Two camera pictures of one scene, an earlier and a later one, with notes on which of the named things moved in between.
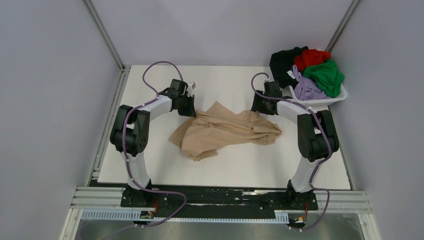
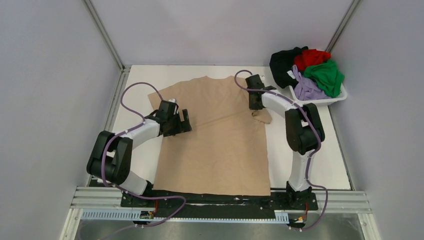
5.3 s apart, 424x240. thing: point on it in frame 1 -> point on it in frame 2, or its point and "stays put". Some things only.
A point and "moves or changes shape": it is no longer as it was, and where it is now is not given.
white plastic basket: x=321 y=103 stays put
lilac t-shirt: x=306 y=89 stays put
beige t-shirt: x=202 y=133 moves or changes shape
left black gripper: x=190 y=111 -> x=182 y=126
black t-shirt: x=282 y=61 stays put
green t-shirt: x=327 y=76 stays put
